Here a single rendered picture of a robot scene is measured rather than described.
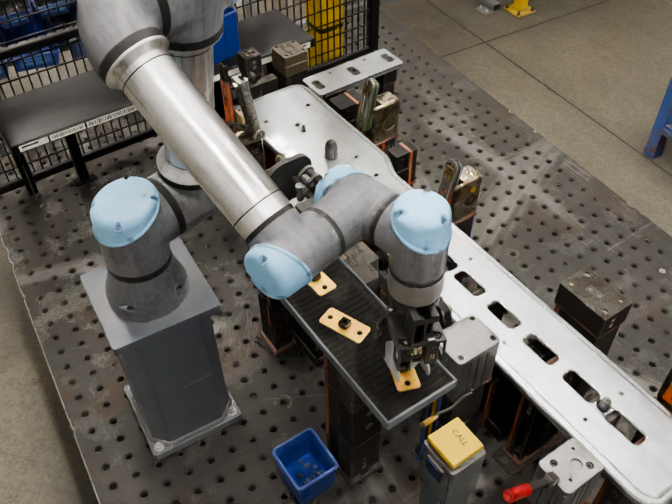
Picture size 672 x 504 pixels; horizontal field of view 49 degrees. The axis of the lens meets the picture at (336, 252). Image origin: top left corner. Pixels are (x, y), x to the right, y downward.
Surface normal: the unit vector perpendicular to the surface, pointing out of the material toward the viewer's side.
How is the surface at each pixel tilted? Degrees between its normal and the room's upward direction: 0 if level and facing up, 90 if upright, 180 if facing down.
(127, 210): 8
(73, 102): 0
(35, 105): 0
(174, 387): 90
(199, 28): 100
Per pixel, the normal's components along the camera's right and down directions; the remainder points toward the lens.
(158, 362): 0.50, 0.62
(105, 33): -0.15, 0.03
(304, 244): 0.43, -0.28
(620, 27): -0.01, -0.70
